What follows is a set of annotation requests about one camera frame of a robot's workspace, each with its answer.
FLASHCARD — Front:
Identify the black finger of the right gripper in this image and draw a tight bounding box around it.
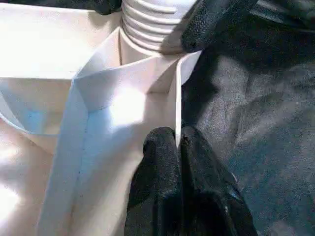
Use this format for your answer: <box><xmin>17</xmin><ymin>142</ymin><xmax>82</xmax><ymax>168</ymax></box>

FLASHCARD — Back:
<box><xmin>181</xmin><ymin>0</ymin><xmax>257</xmax><ymax>54</ymax></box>
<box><xmin>94</xmin><ymin>0</ymin><xmax>123</xmax><ymax>16</ymax></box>

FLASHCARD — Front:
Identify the white plastic table top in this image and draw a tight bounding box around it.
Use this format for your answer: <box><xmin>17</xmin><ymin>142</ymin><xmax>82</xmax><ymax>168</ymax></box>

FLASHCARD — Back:
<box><xmin>0</xmin><ymin>0</ymin><xmax>205</xmax><ymax>236</ymax></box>

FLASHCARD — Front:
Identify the white plastic table leg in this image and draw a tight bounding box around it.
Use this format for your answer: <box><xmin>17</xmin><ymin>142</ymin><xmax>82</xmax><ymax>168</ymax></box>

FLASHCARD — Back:
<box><xmin>120</xmin><ymin>0</ymin><xmax>198</xmax><ymax>54</ymax></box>

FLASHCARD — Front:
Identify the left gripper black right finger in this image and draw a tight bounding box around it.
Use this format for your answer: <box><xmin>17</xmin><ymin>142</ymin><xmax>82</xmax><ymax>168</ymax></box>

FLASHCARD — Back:
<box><xmin>180</xmin><ymin>125</ymin><xmax>258</xmax><ymax>236</ymax></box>

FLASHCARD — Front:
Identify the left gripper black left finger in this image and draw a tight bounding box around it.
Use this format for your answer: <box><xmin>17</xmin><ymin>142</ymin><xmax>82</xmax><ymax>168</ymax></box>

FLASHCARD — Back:
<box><xmin>125</xmin><ymin>126</ymin><xmax>185</xmax><ymax>236</ymax></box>

